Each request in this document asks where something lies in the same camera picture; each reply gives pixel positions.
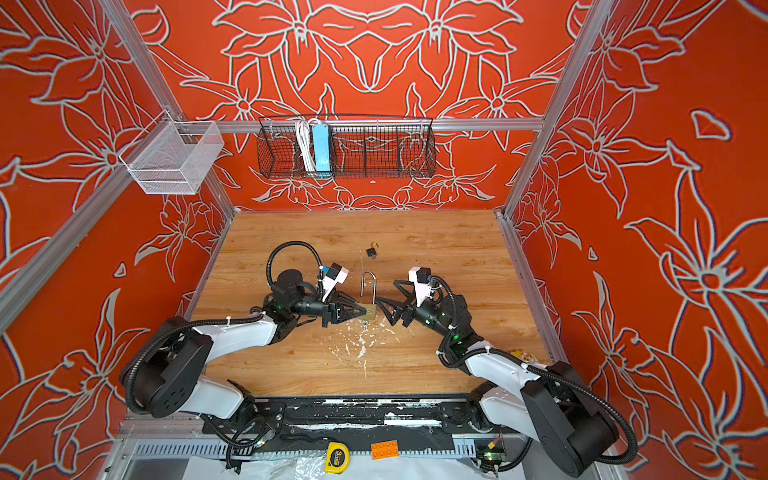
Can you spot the orange lego brick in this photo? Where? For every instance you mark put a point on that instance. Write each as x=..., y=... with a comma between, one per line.
x=384, y=450

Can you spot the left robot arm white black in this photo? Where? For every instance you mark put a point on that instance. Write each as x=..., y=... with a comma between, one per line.
x=167, y=375

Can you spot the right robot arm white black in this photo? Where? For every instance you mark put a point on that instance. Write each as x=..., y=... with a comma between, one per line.
x=550, y=404

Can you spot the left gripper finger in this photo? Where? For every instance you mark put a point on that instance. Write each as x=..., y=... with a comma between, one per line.
x=348, y=303
x=337, y=317

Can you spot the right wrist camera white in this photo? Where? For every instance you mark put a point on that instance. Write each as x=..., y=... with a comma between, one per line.
x=421, y=277

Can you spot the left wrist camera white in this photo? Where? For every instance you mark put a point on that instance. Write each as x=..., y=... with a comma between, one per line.
x=331, y=276

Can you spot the yellow snack wrapper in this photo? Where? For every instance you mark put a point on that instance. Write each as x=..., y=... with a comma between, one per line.
x=527, y=357

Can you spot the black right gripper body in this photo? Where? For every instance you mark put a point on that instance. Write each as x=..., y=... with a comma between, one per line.
x=430, y=316

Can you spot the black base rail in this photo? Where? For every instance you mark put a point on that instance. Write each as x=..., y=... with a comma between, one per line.
x=437, y=424

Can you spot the yellow tape measure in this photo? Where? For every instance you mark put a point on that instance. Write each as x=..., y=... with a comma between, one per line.
x=337, y=458

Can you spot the black wire basket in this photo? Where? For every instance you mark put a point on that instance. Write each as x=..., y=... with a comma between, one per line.
x=362, y=147

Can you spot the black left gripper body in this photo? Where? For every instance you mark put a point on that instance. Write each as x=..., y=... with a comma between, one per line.
x=313, y=308

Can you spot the blue white box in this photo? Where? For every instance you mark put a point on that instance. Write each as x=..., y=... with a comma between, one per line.
x=321, y=143

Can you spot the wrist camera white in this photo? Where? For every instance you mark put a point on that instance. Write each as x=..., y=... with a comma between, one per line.
x=421, y=277
x=331, y=276

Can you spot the clear plastic bin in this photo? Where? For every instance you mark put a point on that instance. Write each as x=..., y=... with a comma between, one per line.
x=174, y=158

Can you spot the brass padlock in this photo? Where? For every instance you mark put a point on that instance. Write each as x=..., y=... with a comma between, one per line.
x=368, y=295

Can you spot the small black padlock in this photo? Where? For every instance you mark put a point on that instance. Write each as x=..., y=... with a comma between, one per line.
x=372, y=251

